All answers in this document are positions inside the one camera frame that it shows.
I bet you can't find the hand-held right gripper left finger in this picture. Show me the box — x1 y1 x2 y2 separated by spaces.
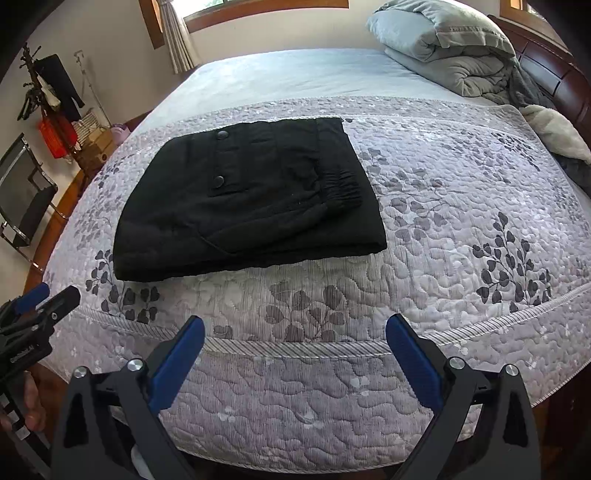
50 316 206 480

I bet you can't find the coat rack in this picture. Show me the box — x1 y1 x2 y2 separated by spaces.
17 44 84 153

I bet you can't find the cardboard box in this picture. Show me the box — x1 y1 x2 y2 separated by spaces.
74 127 118 171

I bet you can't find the wooden window frame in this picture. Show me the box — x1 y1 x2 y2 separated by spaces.
500 0 533 22
139 0 349 49

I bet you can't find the black padded jacket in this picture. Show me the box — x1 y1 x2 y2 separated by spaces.
112 117 387 282

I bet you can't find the floral quilted bedspread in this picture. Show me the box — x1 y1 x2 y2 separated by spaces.
44 95 591 474

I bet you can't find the black folding chair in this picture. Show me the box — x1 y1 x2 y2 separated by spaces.
0 133 68 273

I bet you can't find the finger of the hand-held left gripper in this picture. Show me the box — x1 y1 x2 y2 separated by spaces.
21 285 81 331
0 282 51 324

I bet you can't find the wooden headboard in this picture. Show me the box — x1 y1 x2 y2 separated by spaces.
487 14 591 139

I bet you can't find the grey folded comforter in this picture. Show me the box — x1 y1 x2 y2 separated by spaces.
367 0 525 99

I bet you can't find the beige curtain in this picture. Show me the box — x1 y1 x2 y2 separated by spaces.
157 0 200 75

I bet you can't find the black hanging garment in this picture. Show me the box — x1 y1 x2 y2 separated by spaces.
34 54 86 121

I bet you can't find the red bag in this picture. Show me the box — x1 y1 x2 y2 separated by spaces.
38 115 78 160

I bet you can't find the light blue bed sheet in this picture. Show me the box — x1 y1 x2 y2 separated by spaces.
141 46 522 125

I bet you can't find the person's left hand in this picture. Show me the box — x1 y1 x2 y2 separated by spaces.
21 371 47 432

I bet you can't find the white wire rack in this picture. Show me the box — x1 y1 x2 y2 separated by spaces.
74 48 112 139

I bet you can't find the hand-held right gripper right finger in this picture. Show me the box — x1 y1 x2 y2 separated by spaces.
385 314 542 480

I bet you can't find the white fleece blanket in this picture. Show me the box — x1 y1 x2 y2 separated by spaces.
521 104 591 164

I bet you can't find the dark grey cloth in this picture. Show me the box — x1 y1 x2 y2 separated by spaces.
480 55 591 199

